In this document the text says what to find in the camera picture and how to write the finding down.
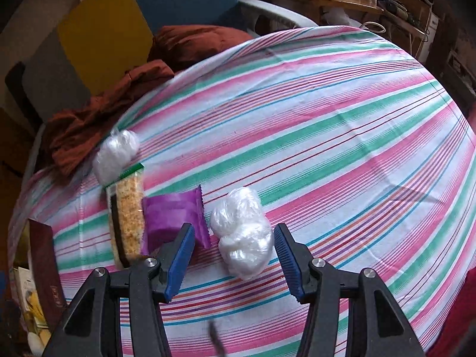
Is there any brown cardboard box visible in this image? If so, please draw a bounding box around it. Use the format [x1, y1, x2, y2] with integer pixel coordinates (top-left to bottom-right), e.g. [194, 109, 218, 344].
[387, 0, 444, 38]

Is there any clear snack packet green top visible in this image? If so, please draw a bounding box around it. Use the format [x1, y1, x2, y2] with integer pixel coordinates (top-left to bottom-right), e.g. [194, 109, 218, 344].
[105, 164, 146, 268]

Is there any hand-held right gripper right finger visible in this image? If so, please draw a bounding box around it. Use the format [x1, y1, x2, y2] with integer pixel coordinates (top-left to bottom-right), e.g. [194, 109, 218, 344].
[273, 224, 426, 357]

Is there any white bed frame rail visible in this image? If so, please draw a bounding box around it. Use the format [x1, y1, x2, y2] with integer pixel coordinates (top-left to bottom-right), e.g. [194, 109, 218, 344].
[238, 0, 318, 28]

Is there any white cable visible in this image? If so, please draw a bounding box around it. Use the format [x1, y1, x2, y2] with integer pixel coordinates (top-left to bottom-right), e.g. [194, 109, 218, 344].
[361, 21, 388, 35]

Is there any large white plastic bag bundle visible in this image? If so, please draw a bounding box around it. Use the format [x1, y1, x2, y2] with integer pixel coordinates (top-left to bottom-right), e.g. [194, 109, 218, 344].
[210, 187, 274, 281]

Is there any red cloth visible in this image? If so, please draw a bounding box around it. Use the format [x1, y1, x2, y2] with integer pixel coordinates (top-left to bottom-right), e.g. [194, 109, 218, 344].
[426, 268, 476, 357]

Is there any grey yellow blue headboard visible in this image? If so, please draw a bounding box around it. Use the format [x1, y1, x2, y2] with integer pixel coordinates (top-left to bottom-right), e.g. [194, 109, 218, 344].
[5, 0, 248, 120]

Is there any maroon cloth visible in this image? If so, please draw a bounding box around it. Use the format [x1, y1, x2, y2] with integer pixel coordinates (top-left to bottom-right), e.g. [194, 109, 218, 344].
[41, 25, 253, 179]

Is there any small white plastic bag bundle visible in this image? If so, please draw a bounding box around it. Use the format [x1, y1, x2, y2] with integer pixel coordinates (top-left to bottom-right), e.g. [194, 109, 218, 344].
[93, 128, 141, 184]

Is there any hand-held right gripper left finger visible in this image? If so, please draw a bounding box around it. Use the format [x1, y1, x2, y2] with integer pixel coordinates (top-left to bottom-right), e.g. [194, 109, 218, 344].
[42, 223, 196, 357]

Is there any purple foil packet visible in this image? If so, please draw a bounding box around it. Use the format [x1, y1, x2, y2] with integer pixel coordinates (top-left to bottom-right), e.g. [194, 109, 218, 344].
[140, 185, 212, 255]

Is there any gold metal tin box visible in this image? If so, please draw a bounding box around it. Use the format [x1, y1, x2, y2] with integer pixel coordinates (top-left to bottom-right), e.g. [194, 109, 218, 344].
[9, 219, 69, 346]

